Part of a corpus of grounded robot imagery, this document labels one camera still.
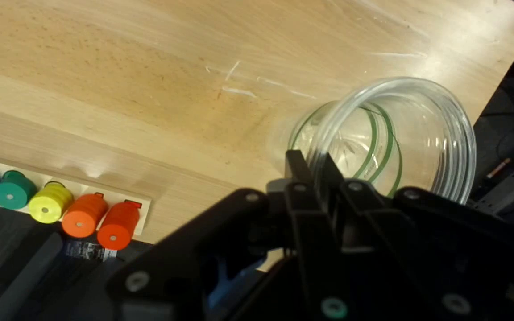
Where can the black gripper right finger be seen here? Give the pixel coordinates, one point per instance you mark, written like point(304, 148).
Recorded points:
point(400, 237)

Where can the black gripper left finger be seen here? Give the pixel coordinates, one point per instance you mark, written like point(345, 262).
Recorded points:
point(304, 237)

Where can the red toy peg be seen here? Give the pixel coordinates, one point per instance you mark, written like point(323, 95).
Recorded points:
point(116, 228)

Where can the orange toy peg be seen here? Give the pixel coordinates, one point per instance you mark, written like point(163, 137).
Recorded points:
point(82, 216)

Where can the yellow toy peg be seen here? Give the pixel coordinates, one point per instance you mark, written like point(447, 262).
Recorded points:
point(50, 203)

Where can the green toy peg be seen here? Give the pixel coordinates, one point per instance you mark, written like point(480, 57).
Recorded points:
point(13, 189)

